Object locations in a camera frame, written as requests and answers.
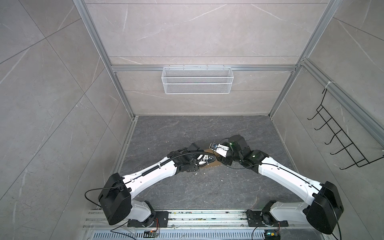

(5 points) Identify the brown cardboard box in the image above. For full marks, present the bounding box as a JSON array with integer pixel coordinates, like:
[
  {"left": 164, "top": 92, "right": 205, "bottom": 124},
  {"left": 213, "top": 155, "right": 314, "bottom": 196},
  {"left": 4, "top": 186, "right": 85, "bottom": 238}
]
[{"left": 198, "top": 149, "right": 222, "bottom": 168}]

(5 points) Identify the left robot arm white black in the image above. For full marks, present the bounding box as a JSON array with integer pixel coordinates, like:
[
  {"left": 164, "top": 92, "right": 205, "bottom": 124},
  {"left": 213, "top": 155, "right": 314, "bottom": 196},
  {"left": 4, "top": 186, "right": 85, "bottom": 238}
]
[{"left": 98, "top": 144, "right": 217, "bottom": 227}]

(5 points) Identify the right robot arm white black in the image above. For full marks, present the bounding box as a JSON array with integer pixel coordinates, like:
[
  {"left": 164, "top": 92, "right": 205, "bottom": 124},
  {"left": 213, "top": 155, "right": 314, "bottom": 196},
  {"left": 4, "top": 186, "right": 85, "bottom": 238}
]
[{"left": 210, "top": 135, "right": 344, "bottom": 235}]

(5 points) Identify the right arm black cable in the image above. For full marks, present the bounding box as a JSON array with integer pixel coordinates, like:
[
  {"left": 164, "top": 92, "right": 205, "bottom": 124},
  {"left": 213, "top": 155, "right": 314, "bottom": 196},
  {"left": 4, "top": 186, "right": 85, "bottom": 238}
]
[{"left": 215, "top": 137, "right": 343, "bottom": 240}]

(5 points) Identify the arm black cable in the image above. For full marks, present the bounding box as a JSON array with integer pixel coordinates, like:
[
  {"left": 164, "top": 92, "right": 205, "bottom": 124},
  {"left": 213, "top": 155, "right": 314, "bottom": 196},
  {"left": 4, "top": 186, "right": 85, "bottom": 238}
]
[
  {"left": 84, "top": 151, "right": 217, "bottom": 208},
  {"left": 215, "top": 137, "right": 343, "bottom": 240}
]

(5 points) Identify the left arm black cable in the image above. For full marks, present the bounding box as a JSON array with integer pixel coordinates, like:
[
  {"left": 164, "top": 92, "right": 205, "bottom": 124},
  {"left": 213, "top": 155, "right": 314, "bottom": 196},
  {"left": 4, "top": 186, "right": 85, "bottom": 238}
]
[{"left": 84, "top": 151, "right": 217, "bottom": 208}]

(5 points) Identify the aluminium mounting rail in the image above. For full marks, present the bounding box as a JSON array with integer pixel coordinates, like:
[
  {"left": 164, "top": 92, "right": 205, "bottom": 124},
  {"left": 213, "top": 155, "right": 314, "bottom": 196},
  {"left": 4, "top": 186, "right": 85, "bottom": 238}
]
[{"left": 78, "top": 210, "right": 335, "bottom": 240}]

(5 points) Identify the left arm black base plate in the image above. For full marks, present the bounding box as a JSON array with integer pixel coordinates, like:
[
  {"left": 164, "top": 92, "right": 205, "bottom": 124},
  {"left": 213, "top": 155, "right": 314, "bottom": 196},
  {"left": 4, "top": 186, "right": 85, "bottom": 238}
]
[{"left": 127, "top": 211, "right": 169, "bottom": 228}]

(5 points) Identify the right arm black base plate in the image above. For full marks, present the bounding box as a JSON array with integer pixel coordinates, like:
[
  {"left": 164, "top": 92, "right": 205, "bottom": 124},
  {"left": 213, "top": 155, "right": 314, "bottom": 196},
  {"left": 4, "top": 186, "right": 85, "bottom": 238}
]
[{"left": 245, "top": 210, "right": 289, "bottom": 227}]

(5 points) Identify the white wire mesh basket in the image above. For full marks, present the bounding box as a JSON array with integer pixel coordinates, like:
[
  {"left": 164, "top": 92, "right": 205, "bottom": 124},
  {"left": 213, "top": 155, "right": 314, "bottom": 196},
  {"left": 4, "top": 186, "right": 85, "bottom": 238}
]
[{"left": 162, "top": 67, "right": 234, "bottom": 95}]

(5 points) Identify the black wire hook rack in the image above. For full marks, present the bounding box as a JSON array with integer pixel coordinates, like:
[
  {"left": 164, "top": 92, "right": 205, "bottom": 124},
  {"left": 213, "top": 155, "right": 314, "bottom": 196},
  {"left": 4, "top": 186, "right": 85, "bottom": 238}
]
[{"left": 307, "top": 89, "right": 384, "bottom": 170}]

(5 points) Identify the aluminium frame post right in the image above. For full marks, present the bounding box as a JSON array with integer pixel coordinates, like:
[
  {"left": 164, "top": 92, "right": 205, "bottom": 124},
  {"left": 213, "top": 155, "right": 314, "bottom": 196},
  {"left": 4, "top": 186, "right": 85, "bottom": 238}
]
[{"left": 269, "top": 0, "right": 343, "bottom": 119}]

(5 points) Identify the aluminium frame post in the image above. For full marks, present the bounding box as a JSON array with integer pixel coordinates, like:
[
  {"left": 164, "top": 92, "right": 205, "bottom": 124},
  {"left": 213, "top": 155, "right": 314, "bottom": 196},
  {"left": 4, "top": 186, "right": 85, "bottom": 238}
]
[
  {"left": 74, "top": 0, "right": 135, "bottom": 120},
  {"left": 269, "top": 0, "right": 343, "bottom": 119}
]

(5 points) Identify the aluminium frame post left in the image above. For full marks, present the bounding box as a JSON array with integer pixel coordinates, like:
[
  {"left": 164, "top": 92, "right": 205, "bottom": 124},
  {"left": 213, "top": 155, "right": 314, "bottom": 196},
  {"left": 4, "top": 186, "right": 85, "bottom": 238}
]
[{"left": 74, "top": 0, "right": 135, "bottom": 120}]

